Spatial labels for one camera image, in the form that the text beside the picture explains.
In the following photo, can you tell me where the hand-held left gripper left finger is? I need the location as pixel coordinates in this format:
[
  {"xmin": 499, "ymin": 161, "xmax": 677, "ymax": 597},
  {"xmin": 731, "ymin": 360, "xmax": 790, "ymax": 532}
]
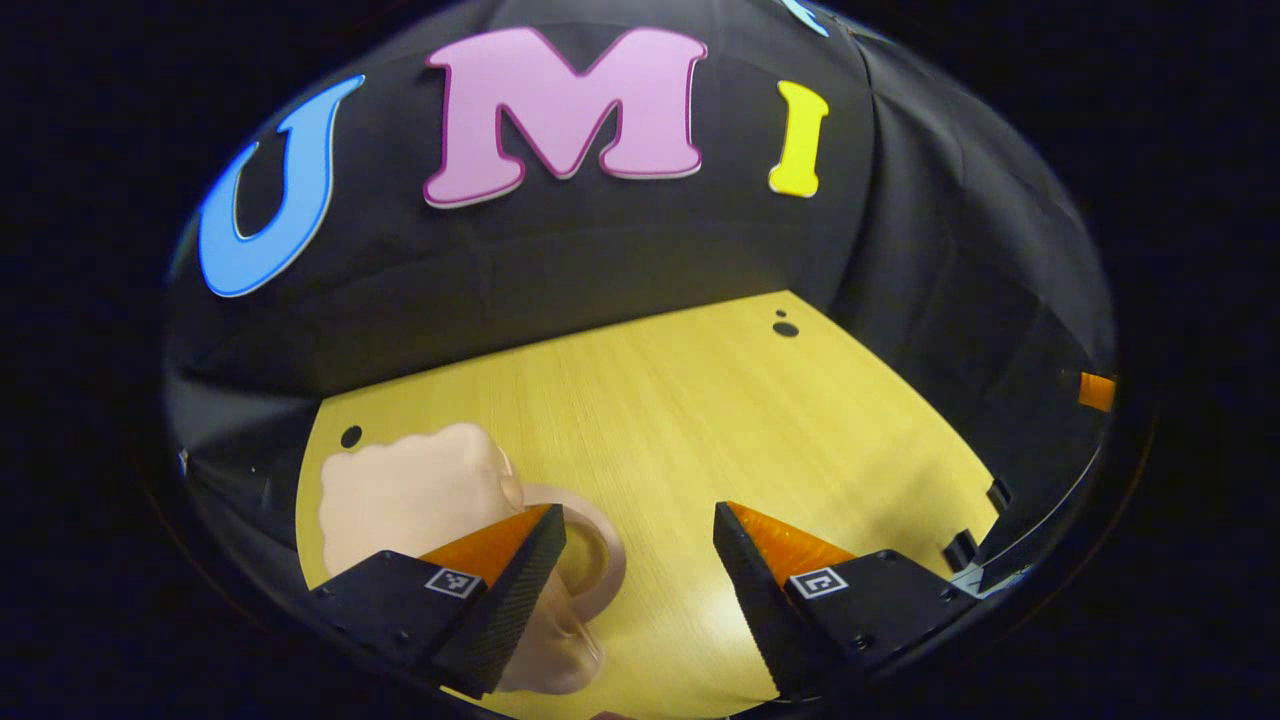
[{"xmin": 310, "ymin": 503, "xmax": 568, "ymax": 699}]

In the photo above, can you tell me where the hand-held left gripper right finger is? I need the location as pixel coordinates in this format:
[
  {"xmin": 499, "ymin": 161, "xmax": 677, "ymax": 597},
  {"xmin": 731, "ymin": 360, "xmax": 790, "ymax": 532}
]
[{"xmin": 713, "ymin": 502, "xmax": 977, "ymax": 701}]

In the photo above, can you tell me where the pink suitcase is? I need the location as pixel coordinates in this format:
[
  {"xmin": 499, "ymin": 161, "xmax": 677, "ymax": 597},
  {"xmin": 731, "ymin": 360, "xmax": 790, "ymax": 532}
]
[{"xmin": 318, "ymin": 422, "xmax": 628, "ymax": 696}]

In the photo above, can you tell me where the black backdrop cloth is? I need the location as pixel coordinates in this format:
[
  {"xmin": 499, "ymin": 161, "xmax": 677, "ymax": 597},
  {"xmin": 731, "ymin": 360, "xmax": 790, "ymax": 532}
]
[{"xmin": 165, "ymin": 0, "xmax": 1116, "ymax": 561}]

